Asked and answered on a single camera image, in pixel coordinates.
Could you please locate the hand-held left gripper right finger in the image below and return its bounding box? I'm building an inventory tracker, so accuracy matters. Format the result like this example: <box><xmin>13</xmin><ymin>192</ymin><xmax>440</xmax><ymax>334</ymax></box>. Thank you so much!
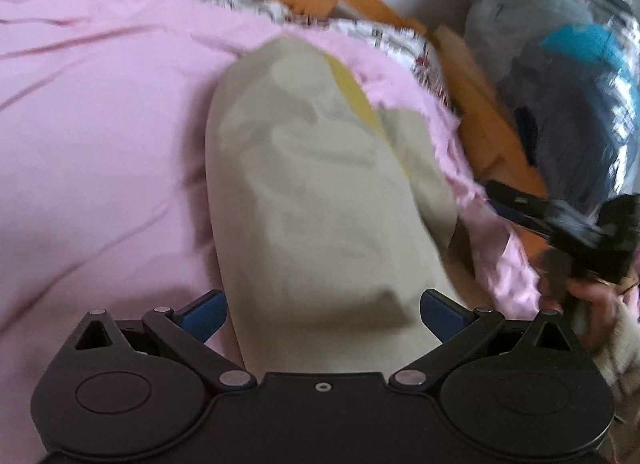
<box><xmin>389</xmin><ymin>289</ymin><xmax>572</xmax><ymax>392</ymax></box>

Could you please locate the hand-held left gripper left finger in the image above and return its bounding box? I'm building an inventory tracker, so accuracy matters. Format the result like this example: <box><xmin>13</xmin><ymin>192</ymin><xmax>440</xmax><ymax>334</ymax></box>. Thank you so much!
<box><xmin>75</xmin><ymin>289</ymin><xmax>257</xmax><ymax>392</ymax></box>

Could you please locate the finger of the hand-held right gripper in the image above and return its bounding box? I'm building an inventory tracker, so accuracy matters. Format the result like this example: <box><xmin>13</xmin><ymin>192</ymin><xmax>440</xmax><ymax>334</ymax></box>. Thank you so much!
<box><xmin>484</xmin><ymin>180</ymin><xmax>557</xmax><ymax>241</ymax></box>

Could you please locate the olive yellow jacket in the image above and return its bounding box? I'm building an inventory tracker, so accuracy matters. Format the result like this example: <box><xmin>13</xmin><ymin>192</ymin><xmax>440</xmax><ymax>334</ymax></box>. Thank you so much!
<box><xmin>205</xmin><ymin>38</ymin><xmax>472</xmax><ymax>380</ymax></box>

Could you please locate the person's right forearm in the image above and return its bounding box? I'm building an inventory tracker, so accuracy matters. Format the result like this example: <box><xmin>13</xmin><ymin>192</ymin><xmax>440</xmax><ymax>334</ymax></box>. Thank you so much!
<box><xmin>592</xmin><ymin>294</ymin><xmax>640</xmax><ymax>464</ymax></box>

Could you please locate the pile of clothes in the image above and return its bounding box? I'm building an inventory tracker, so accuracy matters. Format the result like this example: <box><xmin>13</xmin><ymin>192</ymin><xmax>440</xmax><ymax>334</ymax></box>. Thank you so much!
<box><xmin>462</xmin><ymin>0</ymin><xmax>640</xmax><ymax>217</ymax></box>

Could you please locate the person's right hand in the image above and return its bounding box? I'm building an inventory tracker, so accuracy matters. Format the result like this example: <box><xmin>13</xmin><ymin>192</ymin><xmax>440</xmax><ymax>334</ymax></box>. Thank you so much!
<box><xmin>539</xmin><ymin>269</ymin><xmax>640</xmax><ymax>351</ymax></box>

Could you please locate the floral mattress cover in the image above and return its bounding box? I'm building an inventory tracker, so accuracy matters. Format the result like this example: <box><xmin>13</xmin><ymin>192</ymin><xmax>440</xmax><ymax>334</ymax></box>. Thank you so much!
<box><xmin>25</xmin><ymin>0</ymin><xmax>457</xmax><ymax>112</ymax></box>

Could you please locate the pink bed sheet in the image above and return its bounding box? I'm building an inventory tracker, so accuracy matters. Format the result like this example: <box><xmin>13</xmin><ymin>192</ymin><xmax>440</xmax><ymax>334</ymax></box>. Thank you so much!
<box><xmin>0</xmin><ymin>0</ymin><xmax>547</xmax><ymax>464</ymax></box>

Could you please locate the wooden bed frame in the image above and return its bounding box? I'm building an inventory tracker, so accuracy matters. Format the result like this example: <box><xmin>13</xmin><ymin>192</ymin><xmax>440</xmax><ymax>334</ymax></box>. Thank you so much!
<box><xmin>167</xmin><ymin>0</ymin><xmax>551</xmax><ymax>265</ymax></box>

